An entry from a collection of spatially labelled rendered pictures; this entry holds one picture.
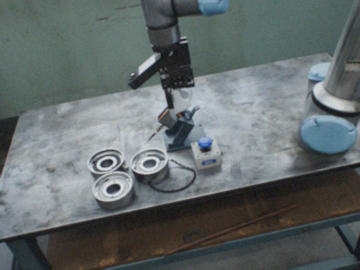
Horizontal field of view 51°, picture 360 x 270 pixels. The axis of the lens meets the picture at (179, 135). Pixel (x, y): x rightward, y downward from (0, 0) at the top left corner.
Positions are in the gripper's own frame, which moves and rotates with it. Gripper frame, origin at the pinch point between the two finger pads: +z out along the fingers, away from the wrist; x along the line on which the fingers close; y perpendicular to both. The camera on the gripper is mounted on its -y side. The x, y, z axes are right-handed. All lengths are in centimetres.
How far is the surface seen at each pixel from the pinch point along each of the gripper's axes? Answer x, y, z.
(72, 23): 153, -58, 15
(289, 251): 20, 39, 96
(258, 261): 17, 23, 95
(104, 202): -16.9, -20.4, 11.7
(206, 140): -3.8, 7.9, 8.1
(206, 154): -5.8, 7.1, 11.1
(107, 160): 0.5, -21.1, 11.8
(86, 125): 23.1, -30.5, 12.7
